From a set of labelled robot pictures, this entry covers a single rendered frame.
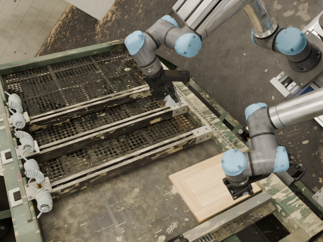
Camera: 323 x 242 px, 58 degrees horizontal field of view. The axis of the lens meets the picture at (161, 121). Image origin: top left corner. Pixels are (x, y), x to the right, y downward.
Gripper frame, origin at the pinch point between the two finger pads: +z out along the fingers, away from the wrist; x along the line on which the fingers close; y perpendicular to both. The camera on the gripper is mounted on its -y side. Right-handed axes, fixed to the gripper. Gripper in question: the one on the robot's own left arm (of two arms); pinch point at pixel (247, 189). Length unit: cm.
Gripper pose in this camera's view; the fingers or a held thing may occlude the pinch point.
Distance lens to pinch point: 124.3
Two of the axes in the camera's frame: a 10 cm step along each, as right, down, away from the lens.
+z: 3.1, 4.8, 8.2
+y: -8.7, 4.9, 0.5
